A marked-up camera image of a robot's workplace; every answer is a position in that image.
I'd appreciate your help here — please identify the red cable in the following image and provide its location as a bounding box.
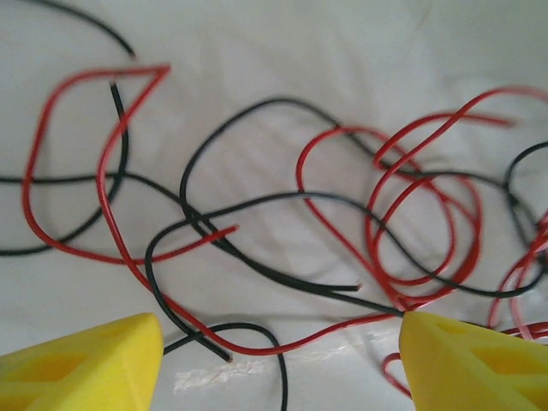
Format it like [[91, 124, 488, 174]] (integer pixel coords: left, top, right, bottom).
[[487, 211, 548, 343], [295, 126, 457, 313], [366, 85, 548, 312], [21, 63, 413, 400]]

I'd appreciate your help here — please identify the black cable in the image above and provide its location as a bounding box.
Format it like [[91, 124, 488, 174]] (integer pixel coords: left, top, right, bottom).
[[38, 0, 137, 59], [162, 323, 289, 411], [0, 170, 363, 295], [179, 97, 548, 318], [0, 83, 132, 258], [144, 191, 548, 361]]

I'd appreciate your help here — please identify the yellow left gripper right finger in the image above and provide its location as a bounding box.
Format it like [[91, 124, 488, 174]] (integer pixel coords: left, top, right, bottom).
[[398, 310, 548, 411]]

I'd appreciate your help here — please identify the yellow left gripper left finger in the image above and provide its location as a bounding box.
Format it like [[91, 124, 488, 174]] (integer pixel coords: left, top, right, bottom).
[[0, 312, 164, 411]]

